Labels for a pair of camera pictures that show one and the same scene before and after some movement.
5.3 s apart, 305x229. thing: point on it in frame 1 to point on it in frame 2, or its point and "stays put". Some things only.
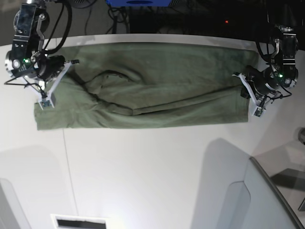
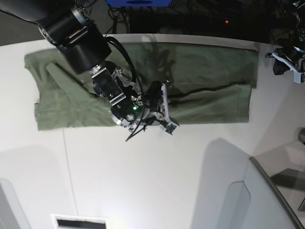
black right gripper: x=262 y=81 to x=279 y=67
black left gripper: x=48 y=67 to x=154 y=95
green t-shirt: x=137 y=85 stays put
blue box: x=138 y=3 stays put
